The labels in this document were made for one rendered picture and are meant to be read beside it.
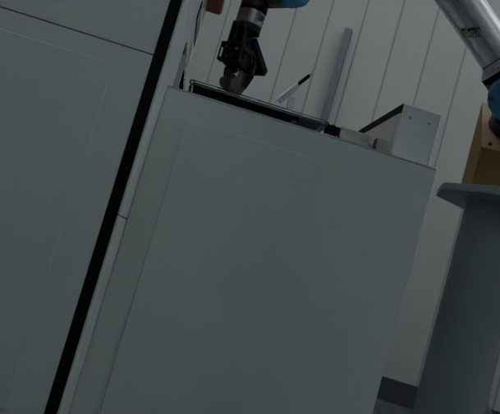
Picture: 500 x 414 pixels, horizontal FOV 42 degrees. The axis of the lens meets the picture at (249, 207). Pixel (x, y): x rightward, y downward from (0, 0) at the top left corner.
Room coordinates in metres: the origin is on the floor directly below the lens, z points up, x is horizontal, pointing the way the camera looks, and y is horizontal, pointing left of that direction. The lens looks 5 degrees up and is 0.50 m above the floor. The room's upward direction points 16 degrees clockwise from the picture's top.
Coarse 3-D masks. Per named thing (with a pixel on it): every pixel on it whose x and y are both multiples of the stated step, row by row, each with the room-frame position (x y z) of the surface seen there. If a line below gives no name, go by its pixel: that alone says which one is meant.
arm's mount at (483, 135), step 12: (480, 108) 1.66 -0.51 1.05; (480, 120) 1.62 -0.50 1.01; (480, 132) 1.58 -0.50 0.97; (492, 132) 1.57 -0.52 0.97; (480, 144) 1.54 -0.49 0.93; (492, 144) 1.53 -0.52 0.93; (468, 156) 1.66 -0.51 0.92; (480, 156) 1.52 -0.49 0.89; (492, 156) 1.51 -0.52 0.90; (468, 168) 1.62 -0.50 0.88; (480, 168) 1.52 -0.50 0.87; (492, 168) 1.51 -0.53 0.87; (468, 180) 1.58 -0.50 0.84; (480, 180) 1.51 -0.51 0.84; (492, 180) 1.51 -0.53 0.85
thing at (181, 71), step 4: (184, 56) 1.54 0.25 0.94; (184, 60) 1.54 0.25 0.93; (180, 64) 1.54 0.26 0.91; (184, 64) 1.54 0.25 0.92; (180, 68) 1.54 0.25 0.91; (184, 68) 1.58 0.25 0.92; (180, 72) 1.54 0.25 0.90; (184, 72) 1.63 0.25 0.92; (176, 76) 1.54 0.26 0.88; (180, 76) 1.54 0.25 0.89; (184, 76) 1.68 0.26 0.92; (176, 80) 1.54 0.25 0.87; (180, 80) 1.56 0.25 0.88; (184, 80) 1.74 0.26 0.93; (176, 84) 1.54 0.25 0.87; (180, 84) 1.74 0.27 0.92; (184, 84) 1.78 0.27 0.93; (180, 88) 1.79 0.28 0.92; (184, 88) 1.85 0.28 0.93
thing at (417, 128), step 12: (408, 108) 1.49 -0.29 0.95; (420, 108) 1.49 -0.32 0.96; (408, 120) 1.49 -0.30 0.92; (420, 120) 1.50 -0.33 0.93; (432, 120) 1.50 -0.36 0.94; (408, 132) 1.49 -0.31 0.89; (420, 132) 1.50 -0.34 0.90; (432, 132) 1.50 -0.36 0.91; (396, 144) 1.49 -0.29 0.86; (408, 144) 1.49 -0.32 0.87; (420, 144) 1.50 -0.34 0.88; (432, 144) 1.50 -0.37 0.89; (408, 156) 1.49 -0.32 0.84; (420, 156) 1.50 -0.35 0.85
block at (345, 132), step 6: (342, 126) 1.66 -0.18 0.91; (342, 132) 1.66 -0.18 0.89; (348, 132) 1.67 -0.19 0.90; (354, 132) 1.67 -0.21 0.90; (360, 132) 1.67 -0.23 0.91; (348, 138) 1.67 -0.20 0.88; (354, 138) 1.67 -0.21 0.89; (360, 138) 1.67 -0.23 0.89; (366, 138) 1.67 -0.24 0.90; (366, 144) 1.67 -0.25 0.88
